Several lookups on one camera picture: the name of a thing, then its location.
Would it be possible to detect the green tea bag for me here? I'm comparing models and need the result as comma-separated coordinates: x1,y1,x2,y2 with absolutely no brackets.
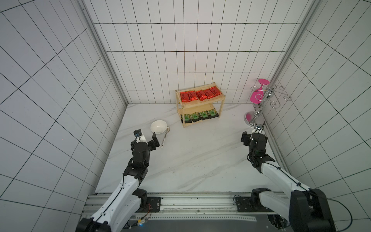
207,108,219,119
199,111,209,120
190,112,201,123
180,114,192,124

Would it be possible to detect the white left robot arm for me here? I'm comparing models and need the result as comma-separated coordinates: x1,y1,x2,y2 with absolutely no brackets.
75,129,160,232

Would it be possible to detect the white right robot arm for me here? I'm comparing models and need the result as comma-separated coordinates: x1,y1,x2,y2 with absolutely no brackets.
233,131,336,232

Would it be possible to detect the light wooden two-tier shelf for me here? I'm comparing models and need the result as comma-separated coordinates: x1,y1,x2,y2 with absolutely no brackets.
175,82,226,128

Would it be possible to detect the white ceramic bowl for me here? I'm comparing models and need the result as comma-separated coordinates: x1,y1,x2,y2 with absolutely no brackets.
150,120,168,134

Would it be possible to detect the chrome cup holder stand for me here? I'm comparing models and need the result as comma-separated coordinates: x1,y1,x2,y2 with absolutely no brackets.
244,84,292,128

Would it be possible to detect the pink wine glass decoration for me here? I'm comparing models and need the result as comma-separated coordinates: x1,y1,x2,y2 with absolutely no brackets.
250,79,270,104

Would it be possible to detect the spoon with white handle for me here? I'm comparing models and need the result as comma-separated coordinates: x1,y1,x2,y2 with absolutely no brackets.
161,126,171,148

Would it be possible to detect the metal base rail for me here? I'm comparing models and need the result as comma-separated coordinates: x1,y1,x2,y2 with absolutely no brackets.
76,192,314,232

